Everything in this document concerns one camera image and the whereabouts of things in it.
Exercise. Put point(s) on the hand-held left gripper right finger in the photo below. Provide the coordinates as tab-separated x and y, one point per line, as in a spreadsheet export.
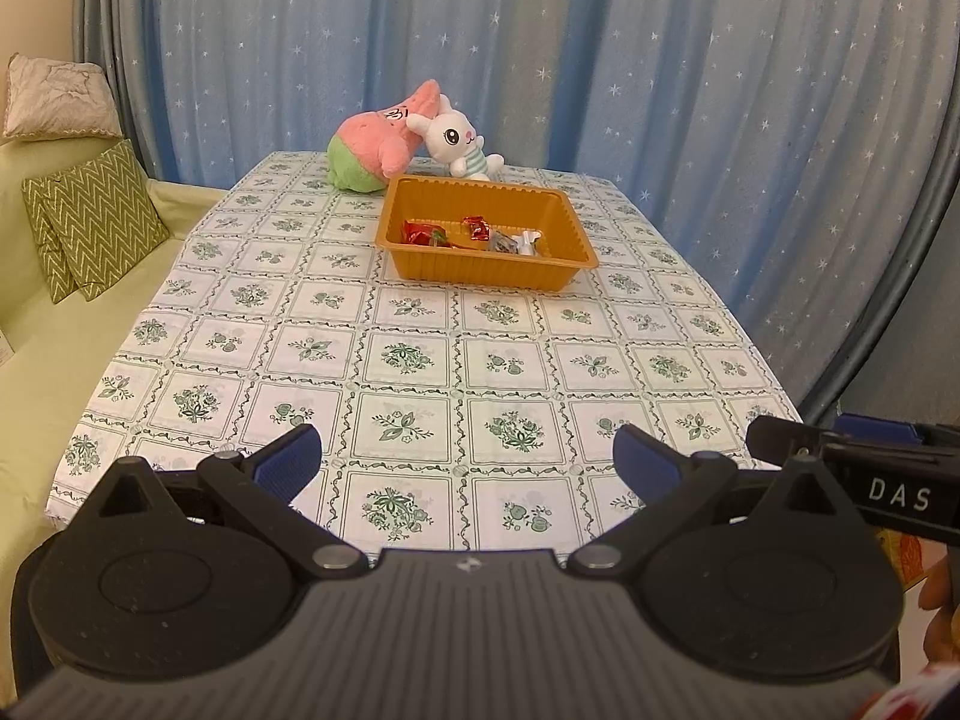
643	459

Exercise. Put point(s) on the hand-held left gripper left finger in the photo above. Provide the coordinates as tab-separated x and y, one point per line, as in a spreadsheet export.
289	456

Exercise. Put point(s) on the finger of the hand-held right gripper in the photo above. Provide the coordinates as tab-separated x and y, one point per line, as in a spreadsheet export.
881	429
787	435

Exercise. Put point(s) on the silver foil snack packet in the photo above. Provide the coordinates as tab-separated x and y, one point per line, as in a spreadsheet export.
528	241

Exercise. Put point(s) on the orange plastic tray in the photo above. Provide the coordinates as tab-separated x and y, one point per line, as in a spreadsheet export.
480	270

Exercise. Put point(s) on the dark clear snack packet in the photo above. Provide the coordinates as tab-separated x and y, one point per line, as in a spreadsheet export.
502	244

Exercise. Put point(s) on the red pillow snack packet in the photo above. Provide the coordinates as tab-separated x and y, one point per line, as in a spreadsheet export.
421	232

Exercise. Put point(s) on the shiny red candy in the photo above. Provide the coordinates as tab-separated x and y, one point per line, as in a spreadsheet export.
475	228

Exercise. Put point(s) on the person's right hand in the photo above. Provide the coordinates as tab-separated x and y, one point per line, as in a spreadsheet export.
941	600

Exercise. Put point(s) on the grey curtain panel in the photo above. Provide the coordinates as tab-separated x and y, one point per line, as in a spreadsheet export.
109	37
877	300

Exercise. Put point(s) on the green floral printed tablecloth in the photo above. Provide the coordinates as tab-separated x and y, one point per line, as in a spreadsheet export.
420	367

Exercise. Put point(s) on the light green sofa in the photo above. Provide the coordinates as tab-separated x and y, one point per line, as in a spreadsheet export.
75	360

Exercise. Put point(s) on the green zigzag pillow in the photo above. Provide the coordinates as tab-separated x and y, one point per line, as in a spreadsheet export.
109	217
41	240

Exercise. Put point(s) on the white printed paper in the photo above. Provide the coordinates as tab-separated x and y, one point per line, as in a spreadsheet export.
6	349

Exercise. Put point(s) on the pink starfish plush toy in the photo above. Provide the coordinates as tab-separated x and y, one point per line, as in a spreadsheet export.
371	150

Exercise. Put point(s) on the white bunny plush toy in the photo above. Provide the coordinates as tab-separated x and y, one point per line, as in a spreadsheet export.
454	139

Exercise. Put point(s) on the blue star curtain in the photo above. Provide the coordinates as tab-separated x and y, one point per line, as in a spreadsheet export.
600	52

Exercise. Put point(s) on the beige embroidered pillow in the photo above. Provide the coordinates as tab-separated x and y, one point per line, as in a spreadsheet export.
60	97

